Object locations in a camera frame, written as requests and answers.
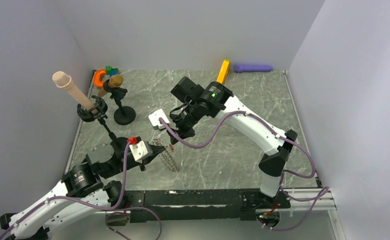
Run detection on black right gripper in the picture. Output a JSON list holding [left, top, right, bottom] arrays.
[[165, 101, 203, 145]]

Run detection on metal disc with keyrings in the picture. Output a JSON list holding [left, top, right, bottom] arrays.
[[151, 138, 180, 173]]

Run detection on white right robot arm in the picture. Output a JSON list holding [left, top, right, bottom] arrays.
[[169, 76, 297, 208]]

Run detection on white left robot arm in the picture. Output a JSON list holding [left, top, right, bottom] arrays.
[[0, 138, 166, 240]]

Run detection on black short microphone stand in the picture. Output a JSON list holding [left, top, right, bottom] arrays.
[[109, 87, 136, 126]]

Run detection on yellow block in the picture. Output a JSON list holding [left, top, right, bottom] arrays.
[[216, 59, 230, 85]]

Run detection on purple cylinder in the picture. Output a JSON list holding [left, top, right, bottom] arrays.
[[232, 63, 274, 73]]

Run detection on gold microphone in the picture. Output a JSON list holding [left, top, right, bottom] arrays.
[[97, 74, 124, 98]]

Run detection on orange horseshoe toy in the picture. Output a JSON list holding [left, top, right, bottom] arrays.
[[92, 69, 107, 88]]

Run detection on green blue toy bricks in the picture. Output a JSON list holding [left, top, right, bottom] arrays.
[[105, 65, 119, 77]]

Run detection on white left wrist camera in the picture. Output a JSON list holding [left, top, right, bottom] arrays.
[[127, 137, 153, 164]]

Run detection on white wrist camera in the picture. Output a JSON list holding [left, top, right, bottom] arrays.
[[148, 108, 171, 130], [127, 137, 153, 164]]

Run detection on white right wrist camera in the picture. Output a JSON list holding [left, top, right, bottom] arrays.
[[148, 108, 171, 130]]

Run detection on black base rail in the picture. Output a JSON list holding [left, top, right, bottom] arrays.
[[119, 188, 291, 223]]

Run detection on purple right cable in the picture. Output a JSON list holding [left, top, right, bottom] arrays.
[[158, 110, 331, 233]]

